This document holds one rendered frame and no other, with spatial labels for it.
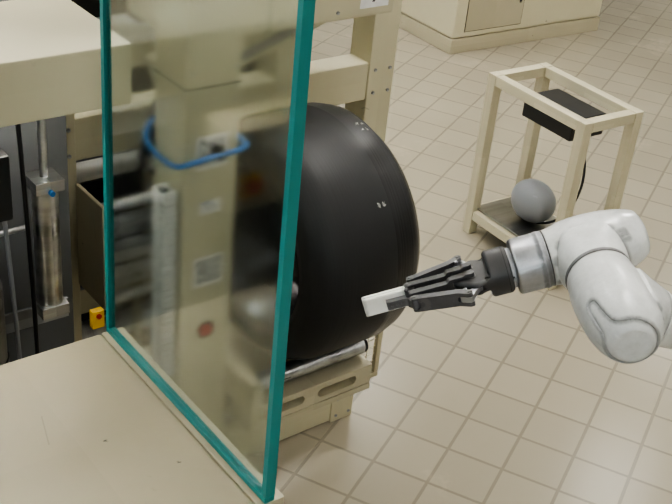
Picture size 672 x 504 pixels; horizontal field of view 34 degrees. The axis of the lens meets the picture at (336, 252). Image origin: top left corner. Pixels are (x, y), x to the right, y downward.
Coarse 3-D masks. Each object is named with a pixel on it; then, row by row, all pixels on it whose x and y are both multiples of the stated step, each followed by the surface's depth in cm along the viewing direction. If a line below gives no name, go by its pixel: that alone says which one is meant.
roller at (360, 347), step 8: (352, 344) 274; (360, 344) 275; (336, 352) 271; (344, 352) 272; (352, 352) 274; (360, 352) 276; (296, 360) 266; (304, 360) 266; (312, 360) 267; (320, 360) 268; (328, 360) 270; (336, 360) 271; (288, 368) 263; (296, 368) 264; (304, 368) 266; (312, 368) 267; (320, 368) 269; (288, 376) 263; (296, 376) 265
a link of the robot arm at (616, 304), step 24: (576, 264) 161; (600, 264) 158; (624, 264) 158; (576, 288) 158; (600, 288) 154; (624, 288) 153; (648, 288) 155; (576, 312) 158; (600, 312) 152; (624, 312) 150; (648, 312) 150; (600, 336) 152; (624, 336) 150; (648, 336) 150; (624, 360) 152
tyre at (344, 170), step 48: (336, 144) 245; (384, 144) 252; (336, 192) 238; (384, 192) 244; (336, 240) 237; (384, 240) 243; (336, 288) 240; (384, 288) 248; (288, 336) 254; (336, 336) 249
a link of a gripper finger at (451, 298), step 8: (416, 296) 169; (424, 296) 168; (432, 296) 168; (440, 296) 167; (448, 296) 167; (456, 296) 167; (464, 296) 166; (424, 304) 169; (432, 304) 168; (440, 304) 168; (448, 304) 168; (456, 304) 168; (464, 304) 167; (472, 304) 167
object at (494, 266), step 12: (492, 252) 169; (504, 252) 169; (480, 264) 172; (492, 264) 168; (504, 264) 168; (480, 276) 169; (492, 276) 168; (504, 276) 168; (456, 288) 170; (468, 288) 169; (492, 288) 168; (504, 288) 169
